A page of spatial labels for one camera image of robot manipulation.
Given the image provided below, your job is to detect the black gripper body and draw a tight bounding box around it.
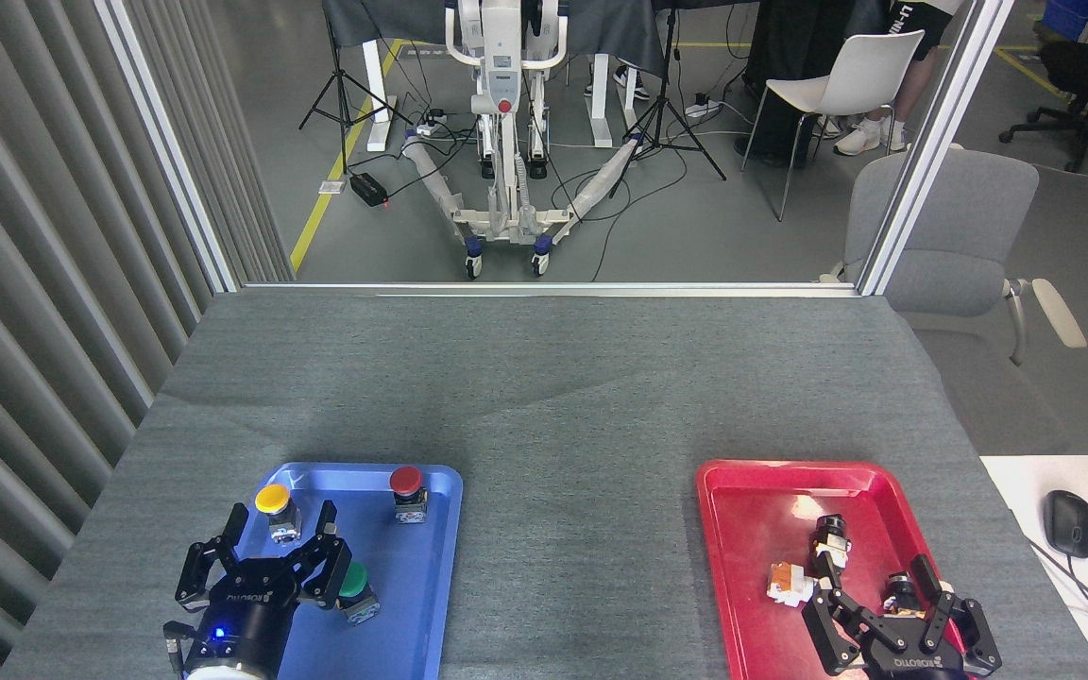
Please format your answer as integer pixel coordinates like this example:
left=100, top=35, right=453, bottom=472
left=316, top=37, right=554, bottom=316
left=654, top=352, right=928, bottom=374
left=846, top=628, right=972, bottom=680
left=187, top=557, right=301, bottom=676

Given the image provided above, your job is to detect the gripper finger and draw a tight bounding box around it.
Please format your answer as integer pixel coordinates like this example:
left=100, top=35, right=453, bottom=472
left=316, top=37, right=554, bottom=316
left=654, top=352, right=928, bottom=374
left=912, top=554, right=1003, bottom=673
left=175, top=503, right=250, bottom=610
left=284, top=502, right=353, bottom=610
left=801, top=552, right=890, bottom=676

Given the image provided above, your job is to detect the green push button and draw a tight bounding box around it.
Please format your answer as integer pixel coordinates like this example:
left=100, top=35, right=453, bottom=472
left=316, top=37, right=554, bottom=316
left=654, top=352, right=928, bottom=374
left=336, top=563, right=381, bottom=624

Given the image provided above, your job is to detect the yellow push button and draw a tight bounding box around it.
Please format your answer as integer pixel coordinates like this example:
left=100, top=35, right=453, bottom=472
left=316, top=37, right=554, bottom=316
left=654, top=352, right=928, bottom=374
left=254, top=484, right=303, bottom=545

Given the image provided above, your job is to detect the red push button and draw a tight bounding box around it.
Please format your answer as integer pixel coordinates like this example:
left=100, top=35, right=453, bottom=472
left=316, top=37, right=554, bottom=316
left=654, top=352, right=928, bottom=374
left=389, top=466, right=429, bottom=524

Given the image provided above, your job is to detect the blue plastic tray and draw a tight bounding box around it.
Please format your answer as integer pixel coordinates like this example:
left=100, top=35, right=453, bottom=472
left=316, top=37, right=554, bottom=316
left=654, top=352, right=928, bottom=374
left=183, top=461, right=464, bottom=680

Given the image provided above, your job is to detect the red plastic tray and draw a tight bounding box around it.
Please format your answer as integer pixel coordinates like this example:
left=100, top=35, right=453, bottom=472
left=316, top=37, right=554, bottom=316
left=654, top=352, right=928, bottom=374
left=695, top=459, right=987, bottom=680

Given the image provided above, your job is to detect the black computer mouse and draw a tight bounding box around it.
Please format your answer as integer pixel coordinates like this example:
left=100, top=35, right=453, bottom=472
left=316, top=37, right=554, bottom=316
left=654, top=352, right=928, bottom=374
left=1043, top=489, right=1088, bottom=559

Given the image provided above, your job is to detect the white desk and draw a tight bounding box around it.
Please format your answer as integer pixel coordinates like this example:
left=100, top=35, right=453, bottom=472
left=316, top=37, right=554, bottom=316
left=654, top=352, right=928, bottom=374
left=978, top=455, right=1088, bottom=680

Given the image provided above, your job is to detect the grey office chair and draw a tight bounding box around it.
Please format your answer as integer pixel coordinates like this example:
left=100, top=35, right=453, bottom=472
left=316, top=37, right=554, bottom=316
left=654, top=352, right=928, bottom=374
left=820, top=146, right=1088, bottom=456

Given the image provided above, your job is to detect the black tripod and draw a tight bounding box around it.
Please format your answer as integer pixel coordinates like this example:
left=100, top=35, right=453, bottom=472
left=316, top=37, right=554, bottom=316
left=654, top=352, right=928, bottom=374
left=298, top=0, right=413, bottom=177
left=610, top=0, right=727, bottom=199

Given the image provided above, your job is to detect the white stand on wheels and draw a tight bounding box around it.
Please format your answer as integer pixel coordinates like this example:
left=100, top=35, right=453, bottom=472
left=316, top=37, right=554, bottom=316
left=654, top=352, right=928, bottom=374
left=400, top=0, right=644, bottom=281

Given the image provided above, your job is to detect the white plastic chair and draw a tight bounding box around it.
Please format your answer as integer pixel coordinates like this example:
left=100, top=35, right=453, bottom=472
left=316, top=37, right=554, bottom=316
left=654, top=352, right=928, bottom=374
left=742, top=30, right=926, bottom=223

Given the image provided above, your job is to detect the person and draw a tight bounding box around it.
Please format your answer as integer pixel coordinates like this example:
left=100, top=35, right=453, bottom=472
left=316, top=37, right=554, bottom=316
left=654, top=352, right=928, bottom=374
left=813, top=0, right=965, bottom=157

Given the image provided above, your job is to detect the black office chair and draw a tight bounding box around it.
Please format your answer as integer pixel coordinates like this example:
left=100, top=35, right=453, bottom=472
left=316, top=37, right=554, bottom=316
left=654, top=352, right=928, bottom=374
left=999, top=38, right=1088, bottom=174

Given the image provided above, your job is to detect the blue bin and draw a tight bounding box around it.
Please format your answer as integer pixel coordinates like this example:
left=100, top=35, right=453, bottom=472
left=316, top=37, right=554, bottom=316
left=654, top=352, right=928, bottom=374
left=1040, top=0, right=1088, bottom=43

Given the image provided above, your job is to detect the orange white switch block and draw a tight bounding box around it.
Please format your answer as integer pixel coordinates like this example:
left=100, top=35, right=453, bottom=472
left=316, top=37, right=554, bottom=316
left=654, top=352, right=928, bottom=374
left=768, top=563, right=816, bottom=608

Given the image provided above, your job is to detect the black knob switch orange base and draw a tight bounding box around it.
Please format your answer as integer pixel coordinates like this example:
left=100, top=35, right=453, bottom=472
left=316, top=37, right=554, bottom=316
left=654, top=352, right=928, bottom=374
left=884, top=571, right=925, bottom=617

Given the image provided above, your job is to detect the black knob switch white base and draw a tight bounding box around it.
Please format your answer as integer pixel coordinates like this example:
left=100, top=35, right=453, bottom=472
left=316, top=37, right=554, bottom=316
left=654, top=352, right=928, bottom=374
left=810, top=515, right=852, bottom=573

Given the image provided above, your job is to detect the black mouse cable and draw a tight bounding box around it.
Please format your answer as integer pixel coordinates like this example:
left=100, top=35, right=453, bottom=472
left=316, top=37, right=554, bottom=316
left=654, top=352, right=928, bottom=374
left=1026, top=538, right=1088, bottom=653

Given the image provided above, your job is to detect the silver frame rail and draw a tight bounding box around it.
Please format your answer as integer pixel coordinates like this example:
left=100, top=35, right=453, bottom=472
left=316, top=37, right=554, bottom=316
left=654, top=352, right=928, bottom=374
left=242, top=281, right=861, bottom=299

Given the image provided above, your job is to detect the silver frame post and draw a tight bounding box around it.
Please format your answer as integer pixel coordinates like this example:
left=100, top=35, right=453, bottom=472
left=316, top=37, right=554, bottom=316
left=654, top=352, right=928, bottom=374
left=858, top=0, right=1017, bottom=297
left=95, top=0, right=239, bottom=294

